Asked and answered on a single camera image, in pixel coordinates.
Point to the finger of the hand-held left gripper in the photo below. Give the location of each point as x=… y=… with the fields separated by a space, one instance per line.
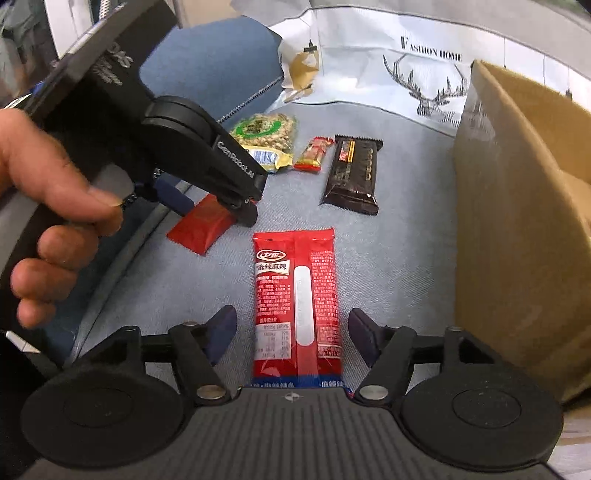
x=235 y=175
x=173 y=196

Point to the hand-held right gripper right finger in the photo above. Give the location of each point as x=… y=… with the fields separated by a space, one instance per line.
x=364 y=334

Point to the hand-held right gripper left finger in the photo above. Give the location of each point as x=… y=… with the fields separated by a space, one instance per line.
x=221 y=330

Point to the small plain red packet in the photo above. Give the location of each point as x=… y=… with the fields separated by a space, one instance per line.
x=198 y=230

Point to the long red snack packet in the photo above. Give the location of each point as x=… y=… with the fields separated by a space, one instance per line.
x=295 y=300

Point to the brown cardboard box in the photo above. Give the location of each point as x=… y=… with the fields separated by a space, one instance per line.
x=508 y=230

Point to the person's left hand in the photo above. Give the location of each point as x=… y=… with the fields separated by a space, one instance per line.
x=46 y=184

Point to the yellow snack packet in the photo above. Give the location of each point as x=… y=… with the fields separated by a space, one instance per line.
x=272 y=161

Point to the green label peanut packet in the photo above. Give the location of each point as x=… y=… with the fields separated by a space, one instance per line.
x=263 y=129

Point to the small red yellow packet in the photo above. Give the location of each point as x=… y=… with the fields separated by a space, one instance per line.
x=314 y=154

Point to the blue sofa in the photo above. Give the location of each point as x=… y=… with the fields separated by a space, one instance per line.
x=207 y=60

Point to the dark brown snack packet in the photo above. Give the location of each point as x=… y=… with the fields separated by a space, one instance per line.
x=353 y=175

